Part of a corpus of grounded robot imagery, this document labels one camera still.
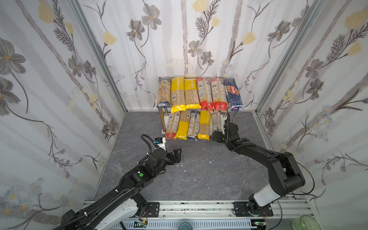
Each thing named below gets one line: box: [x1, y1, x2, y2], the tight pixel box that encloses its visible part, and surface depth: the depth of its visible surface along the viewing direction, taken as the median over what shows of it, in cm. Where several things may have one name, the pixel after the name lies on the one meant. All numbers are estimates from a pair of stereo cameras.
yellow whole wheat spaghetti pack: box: [174, 109, 192, 140], surface depth 100 cm
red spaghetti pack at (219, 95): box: [209, 78, 228, 113], surface depth 80 cm
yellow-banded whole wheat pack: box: [170, 76, 187, 114], surface depth 78 cm
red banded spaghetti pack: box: [164, 111, 182, 141], surface depth 100 cm
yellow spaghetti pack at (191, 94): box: [184, 78, 202, 110], surface depth 79 cm
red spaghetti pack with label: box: [196, 77, 214, 113], surface depth 80 cm
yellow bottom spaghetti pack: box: [196, 109, 212, 141], surface depth 101 cm
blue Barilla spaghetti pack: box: [224, 78, 244, 112], surface depth 78 cm
